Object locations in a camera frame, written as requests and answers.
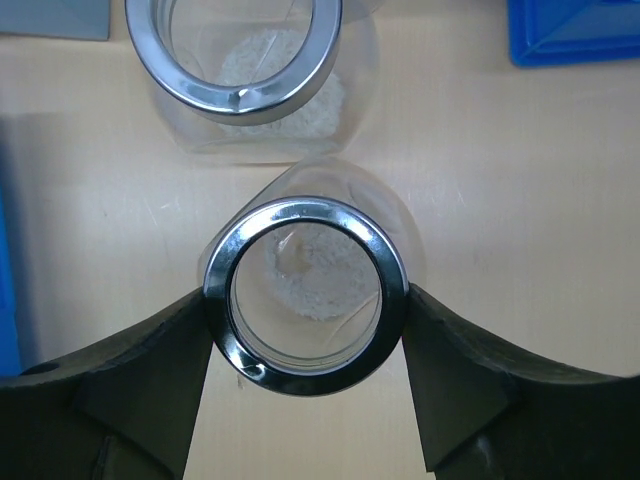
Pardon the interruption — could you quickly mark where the large blue divided bin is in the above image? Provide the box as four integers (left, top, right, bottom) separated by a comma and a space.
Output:
1, 118, 23, 377

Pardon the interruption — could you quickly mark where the pastel compartment organizer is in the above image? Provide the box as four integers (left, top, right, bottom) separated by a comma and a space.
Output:
1, 0, 111, 41

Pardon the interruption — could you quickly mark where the blue tray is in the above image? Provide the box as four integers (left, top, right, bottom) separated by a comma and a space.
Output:
506, 0, 639, 68

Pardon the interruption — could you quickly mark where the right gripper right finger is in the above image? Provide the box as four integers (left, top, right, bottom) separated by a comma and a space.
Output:
403, 287, 639, 479

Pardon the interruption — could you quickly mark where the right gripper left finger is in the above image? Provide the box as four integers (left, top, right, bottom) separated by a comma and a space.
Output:
1, 291, 212, 479

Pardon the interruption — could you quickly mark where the glass jar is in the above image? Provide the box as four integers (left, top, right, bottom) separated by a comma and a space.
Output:
125, 1, 379, 162
198, 157, 426, 396

